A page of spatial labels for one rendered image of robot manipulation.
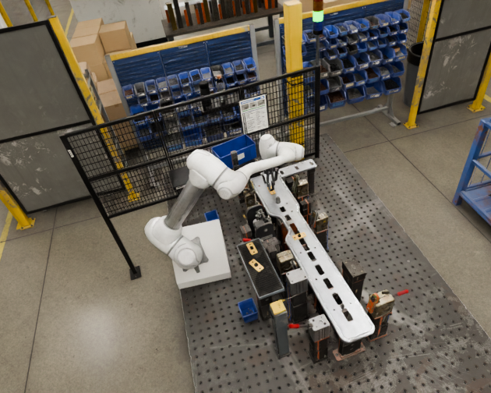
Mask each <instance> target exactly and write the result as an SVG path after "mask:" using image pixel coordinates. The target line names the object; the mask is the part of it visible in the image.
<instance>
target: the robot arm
mask: <svg viewBox="0 0 491 393"><path fill-rule="evenodd" d="M259 149H260V155H261V159H262V161H256V162H253V163H250V164H248V165H245V166H243V167H242V168H240V169H239V170H237V171H232V170H231V169H230V168H229V167H227V166H226V165H225V164H224V163H223V162H222V161H221V160H219V159H218V158H216V157H215V156H214V155H212V154H211V153H209V152H207V151H204V150H195V151H193V152H192V153H191V154H190V155H189V157H188V158H187V162H186V164H187V167H188V169H189V181H188V182H187V183H186V185H185V187H184V188H183V190H182V192H181V193H180V195H179V197H178V199H177V200H176V201H175V203H174V205H173V207H172V208H171V210H170V211H169V213H168V215H165V216H163V217H161V218H160V217H156V218H152V219H151V220H149V222H148V223H147V225H146V227H145V229H144V230H145V234H146V236H147V238H148V239H149V240H150V242H151V243H152V244H154V245H155V246H156V247H157V248H158V249H159V250H160V251H162V252H163V253H165V254H167V255H168V256H169V257H170V258H171V259H172V260H173V261H174V262H175V263H176V264H177V265H178V266H179V267H180V268H182V270H183V271H184V272H187V270H189V269H193V268H194V269H195V271H196V273H200V267H199V265H200V264H203V263H207V262H208V261H209V259H208V257H207V256H206V254H205V252H204V250H203V247H202V245H201V242H200V238H199V237H198V236H197V237H196V238H195V239H192V240H189V239H187V238H186V237H185V236H184V235H182V223H183V222H184V220H185V218H186V217H187V215H188V214H189V212H190V211H191V210H192V208H193V206H194V205H195V203H196V202H197V200H198V199H199V198H200V196H201V194H202V193H203V191H204V190H205V189H206V188H208V187H209V186H212V187H214V188H215V189H216V191H217V193H218V195H219V196H220V197H221V198H222V199H225V200H229V199H231V198H234V197H236V196H238V195H239V194H240V193H241V192H242V191H243V190H244V188H245V186H246V184H247V182H248V180H249V177H250V176H251V175H252V174H254V173H256V172H260V171H263V172H261V173H260V174H261V175H262V177H263V182H264V183H265V185H266V184H267V187H268V189H269V191H271V189H270V183H269V176H270V175H271V178H272V180H273V181H272V180H271V185H272V189H273V190H274V186H275V181H277V175H278V171H279V169H278V168H275V167H276V166H278V165H282V164H284V163H290V162H292V161H299V160H302V159H303V158H304V151H305V150H304V148H303V146H301V145H299V144H296V143H288V142H278V141H276V140H274V138H273V137H272V136H271V135H270V134H265V135H263V136H261V138H260V144H259ZM274 171H275V176H274ZM264 173H265V174H266V175H267V181H266V180H265V177H264Z"/></svg>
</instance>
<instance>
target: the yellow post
mask: <svg viewBox="0 0 491 393"><path fill-rule="evenodd" d="M283 6H284V36H285V52H286V69H287V73H291V72H294V71H297V70H300V69H303V65H302V3H301V2H299V1H297V0H292V1H289V2H284V3H283ZM298 79H300V74H299V75H298ZM298 79H297V75H296V76H295V78H294V76H292V77H288V78H287V82H288V83H287V85H288V84H289V88H290V87H291V83H292V87H293V88H292V93H294V92H298V93H296V94H293V95H292V99H291V95H289V97H288V100H290V106H292V102H293V105H296V104H298V99H296V98H298V97H301V92H299V91H301V86H298V85H301V82H302V84H303V79H300V80H298ZM291 80H295V81H291ZM289 81H291V82H289ZM295 85H296V86H298V87H295V88H294V86H295ZM289 94H291V88H290V89H289ZM293 99H296V100H293ZM291 100H293V101H291ZM302 103H303V97H302ZM303 108H304V103H303V104H302V110H300V109H301V105H300V104H298V105H296V111H297V110H300V111H299V115H304V109H303ZM290 112H291V113H290V114H288V115H289V118H290V117H291V118H292V107H290ZM296 116H298V111H297V112H296ZM292 123H293V122H292ZM301 131H302V127H299V131H298V128H297V138H298V139H297V143H298V144H299V137H301V138H300V142H302V143H300V145H301V146H303V148H304V150H305V147H304V146H305V144H304V142H303V141H304V132H302V133H299V132H301ZM289 132H290V135H291V134H293V124H291V130H289ZM302 136H303V138H302ZM291 139H292V141H291V142H292V143H294V141H295V143H296V140H294V139H296V134H294V136H293V135H291Z"/></svg>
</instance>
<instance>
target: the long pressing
mask: <svg viewBox="0 0 491 393"><path fill-rule="evenodd" d="M250 181H252V182H253V186H254V190H255V192H256V195H257V196H258V197H259V199H260V202H261V204H262V205H263V207H264V209H265V210H266V212H267V214H268V215H270V216H271V217H275V218H280V219H281V220H282V222H283V224H284V226H285V228H286V229H287V230H288V234H287V235H286V237H285V242H286V244H287V246H288V248H289V249H290V251H291V253H292V254H293V256H294V258H295V260H296V262H297V264H298V266H299V267H300V268H302V269H303V270H304V272H305V273H306V276H307V278H308V283H309V285H310V287H311V289H312V290H313V292H314V294H315V296H316V298H317V299H318V301H319V303H320V305H321V306H322V308H323V310H324V312H325V314H326V315H327V317H328V319H329V321H330V322H331V324H332V326H333V327H334V330H335V331H336V333H337V335H338V337H339V339H340V340H342V341H343V342H344V343H352V342H355V341H357V340H359V339H361V338H364V337H367V336H369V335H371V334H373V333H374V331H375V326H374V324H373V322H372V321H371V320H370V318H369V316H368V315H367V313H366V312H365V311H364V309H363V308H362V306H361V304H360V303H359V301H358V300H357V298H356V297H355V295H354V293H353V292H352V290H351V289H350V288H349V286H348V284H347V283H346V281H345V280H344V279H343V277H342V276H341V274H340V272H339V271H338V269H337V268H336V266H335V265H334V263H333V261H332V260H331V259H330V257H329V256H328V254H327V252H326V251H325V249H324V248H323V247H322V245H321V244H320V242H319V240H318V239H317V237H316V236H315V234H314V233H313V231H312V229H311V228H310V227H309V225H308V224H307V222H306V220H305V219H304V217H303V216H302V215H301V213H300V211H299V204H298V202H297V200H296V199H295V198H294V196H293V195H292V193H291V191H290V190H289V188H288V187H287V186H286V184H285V183H284V181H283V179H282V178H281V177H280V175H279V174H278V175H277V181H275V186H274V191H275V192H276V193H275V194H273V195H271V194H270V192H269V190H268V189H267V184H266V185H265V183H264V182H263V177H262V176H261V175H260V176H257V177H254V178H251V179H250ZM276 197H280V198H281V202H280V203H279V204H277V203H276ZM280 207H284V209H285V210H286V211H285V212H281V209H280ZM285 215H289V217H290V218H291V220H290V221H287V220H286V218H285ZM290 224H295V227H296V228H297V229H298V231H299V233H302V232H304V233H305V234H306V237H303V238H301V239H304V240H305V242H306V244H307V246H308V247H309V250H307V251H305V250H304V248H303V246H302V244H301V243H300V242H299V240H298V239H297V240H294V239H293V238H292V236H293V235H295V233H294V232H293V230H292V228H291V226H290ZM315 247H316V248H315ZM309 252H312V254H313V256H314V257H315V258H316V261H311V260H310V258H309V256H308V254H307V253H309ZM316 265H320V266H321V268H322V270H323V272H324V274H322V275H320V274H319V272H318V271H317V269H316V268H315V266H316ZM326 278H328V279H329V281H330V283H331V284H332V286H333V288H332V289H328V287H327V286H326V284H325V283H324V281H323V280H324V279H326ZM316 279H317V280H316ZM334 293H337V294H338V295H339V297H340V299H341V301H342V302H343V304H344V307H345V308H344V309H347V310H348V312H349V313H350V315H351V317H352V318H353V320H352V321H347V319H346V317H345V316H344V314H343V313H342V310H344V309H341V307H340V305H338V304H337V303H336V301H335V299H334V297H333V296H332V295H333V294H334ZM350 303H351V304H350Z"/></svg>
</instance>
